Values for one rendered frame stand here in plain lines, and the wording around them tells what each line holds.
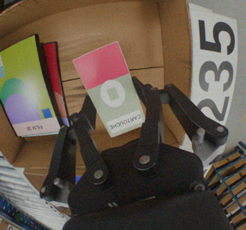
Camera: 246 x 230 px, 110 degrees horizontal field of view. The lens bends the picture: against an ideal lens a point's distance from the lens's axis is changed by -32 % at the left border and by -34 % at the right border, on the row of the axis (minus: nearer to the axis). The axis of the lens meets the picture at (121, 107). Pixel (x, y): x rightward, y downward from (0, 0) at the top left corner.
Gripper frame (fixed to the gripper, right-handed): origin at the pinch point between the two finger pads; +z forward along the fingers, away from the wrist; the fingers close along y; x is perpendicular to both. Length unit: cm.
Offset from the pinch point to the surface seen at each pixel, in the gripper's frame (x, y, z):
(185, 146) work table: -27.0, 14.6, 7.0
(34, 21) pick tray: 19.2, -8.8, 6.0
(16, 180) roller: -21, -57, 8
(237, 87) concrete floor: -78, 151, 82
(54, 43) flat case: 12.4, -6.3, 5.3
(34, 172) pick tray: -7.7, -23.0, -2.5
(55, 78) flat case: 6.3, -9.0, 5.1
